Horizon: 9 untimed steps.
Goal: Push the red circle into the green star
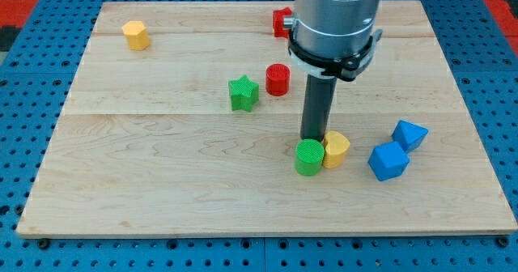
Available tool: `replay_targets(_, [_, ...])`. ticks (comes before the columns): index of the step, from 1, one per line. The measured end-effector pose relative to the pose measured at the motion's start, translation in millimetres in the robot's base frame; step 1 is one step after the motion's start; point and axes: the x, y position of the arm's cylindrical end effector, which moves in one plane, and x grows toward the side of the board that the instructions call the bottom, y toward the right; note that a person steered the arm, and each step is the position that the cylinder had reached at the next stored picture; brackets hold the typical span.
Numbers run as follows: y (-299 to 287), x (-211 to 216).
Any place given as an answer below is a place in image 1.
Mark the yellow hexagon block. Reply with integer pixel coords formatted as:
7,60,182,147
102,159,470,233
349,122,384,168
121,20,151,51

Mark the wooden board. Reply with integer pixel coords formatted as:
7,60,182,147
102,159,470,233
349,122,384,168
16,1,517,239

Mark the red star block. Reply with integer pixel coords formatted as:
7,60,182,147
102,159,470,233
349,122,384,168
272,6,292,39

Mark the blue triangle block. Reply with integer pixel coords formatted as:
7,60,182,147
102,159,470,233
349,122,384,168
392,120,429,153

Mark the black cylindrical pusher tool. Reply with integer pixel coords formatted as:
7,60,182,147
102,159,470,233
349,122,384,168
300,75,337,142

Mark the black white clamp ring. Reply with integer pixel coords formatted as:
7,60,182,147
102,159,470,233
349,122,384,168
287,17,384,83

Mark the green cylinder block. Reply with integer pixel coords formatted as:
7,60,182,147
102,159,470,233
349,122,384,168
295,139,325,176

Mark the blue cube block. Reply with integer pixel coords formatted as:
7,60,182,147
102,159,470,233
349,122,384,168
367,142,410,181

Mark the red cylinder block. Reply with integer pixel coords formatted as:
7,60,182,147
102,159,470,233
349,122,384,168
265,63,291,96

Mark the yellow heart block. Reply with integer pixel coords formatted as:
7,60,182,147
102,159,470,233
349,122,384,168
322,130,350,168

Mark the green star block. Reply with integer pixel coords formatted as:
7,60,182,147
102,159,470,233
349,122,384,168
228,74,259,113

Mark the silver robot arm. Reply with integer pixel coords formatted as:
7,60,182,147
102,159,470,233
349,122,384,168
291,0,380,59

